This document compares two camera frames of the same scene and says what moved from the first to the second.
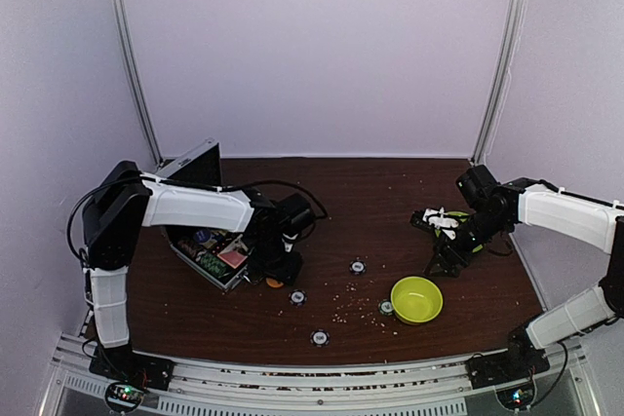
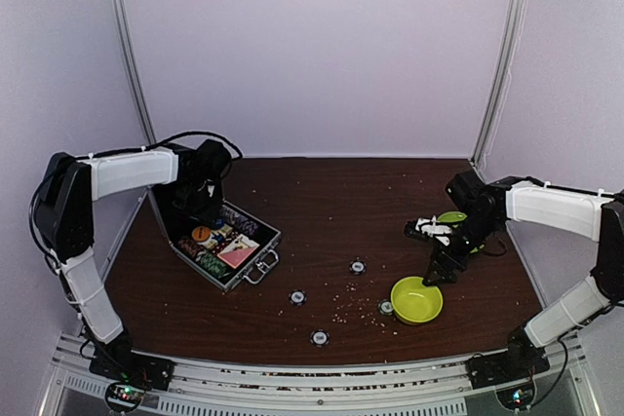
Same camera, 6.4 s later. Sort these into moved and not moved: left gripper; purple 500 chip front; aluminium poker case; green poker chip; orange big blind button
Moved: left gripper; orange big blind button
Not moved: purple 500 chip front; aluminium poker case; green poker chip
